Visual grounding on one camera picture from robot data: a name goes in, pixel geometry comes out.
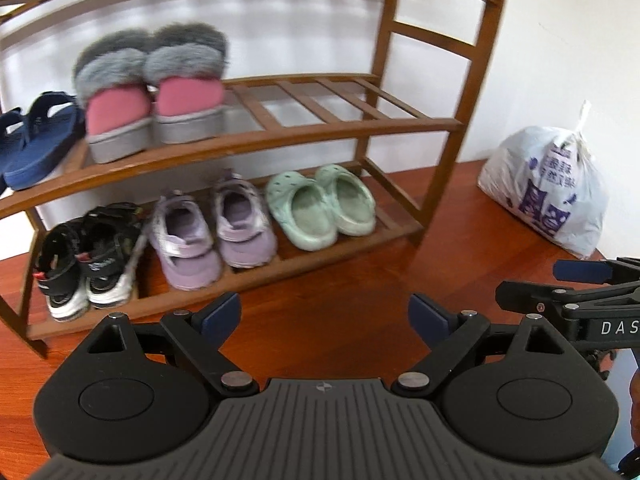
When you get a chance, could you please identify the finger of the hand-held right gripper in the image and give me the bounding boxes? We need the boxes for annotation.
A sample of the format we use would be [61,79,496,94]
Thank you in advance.
[495,280,640,322]
[553,257,640,291]

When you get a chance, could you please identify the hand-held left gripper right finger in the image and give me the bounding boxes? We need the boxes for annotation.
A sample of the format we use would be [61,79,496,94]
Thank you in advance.
[391,293,583,400]

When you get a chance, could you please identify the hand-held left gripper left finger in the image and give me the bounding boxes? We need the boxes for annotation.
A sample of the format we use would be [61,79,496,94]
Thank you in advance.
[82,291,255,400]

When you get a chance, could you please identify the purple mesh sneaker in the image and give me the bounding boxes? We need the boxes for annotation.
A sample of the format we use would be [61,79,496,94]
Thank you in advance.
[212,172,278,268]
[147,190,224,292]

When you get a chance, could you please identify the black strap sandal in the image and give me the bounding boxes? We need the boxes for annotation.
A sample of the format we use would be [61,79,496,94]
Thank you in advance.
[75,201,148,311]
[32,220,93,323]

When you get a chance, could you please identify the mint green clog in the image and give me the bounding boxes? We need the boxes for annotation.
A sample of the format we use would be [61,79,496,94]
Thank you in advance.
[265,171,338,252]
[315,163,377,237]

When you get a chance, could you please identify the brown wooden shoe rack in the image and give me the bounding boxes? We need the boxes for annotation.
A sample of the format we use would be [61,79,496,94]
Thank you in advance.
[0,0,513,358]

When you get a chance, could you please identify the pink boot grey fur cuff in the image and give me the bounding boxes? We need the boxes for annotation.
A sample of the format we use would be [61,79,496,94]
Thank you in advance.
[144,21,231,145]
[72,30,153,165]

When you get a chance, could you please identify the blue car-patch slipper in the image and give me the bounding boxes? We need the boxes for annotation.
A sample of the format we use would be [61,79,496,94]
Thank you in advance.
[0,106,26,198]
[2,91,87,192]

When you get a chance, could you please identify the white plastic bag purple print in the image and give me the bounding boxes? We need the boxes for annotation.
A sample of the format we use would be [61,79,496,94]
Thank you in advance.
[476,100,612,261]

